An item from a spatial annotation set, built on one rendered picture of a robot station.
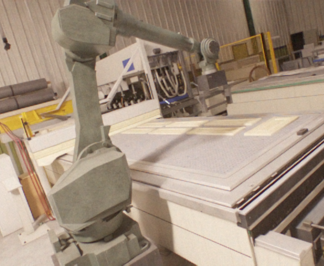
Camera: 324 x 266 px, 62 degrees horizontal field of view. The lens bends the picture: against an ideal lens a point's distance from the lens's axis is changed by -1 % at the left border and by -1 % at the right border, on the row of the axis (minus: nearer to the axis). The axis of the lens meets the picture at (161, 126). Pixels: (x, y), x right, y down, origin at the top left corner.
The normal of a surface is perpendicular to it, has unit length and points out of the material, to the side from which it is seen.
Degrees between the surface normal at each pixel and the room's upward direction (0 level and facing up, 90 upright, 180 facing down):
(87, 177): 90
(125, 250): 90
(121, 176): 90
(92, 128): 80
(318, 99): 90
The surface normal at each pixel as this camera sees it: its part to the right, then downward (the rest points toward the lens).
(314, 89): -0.76, 0.31
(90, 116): 0.49, -0.15
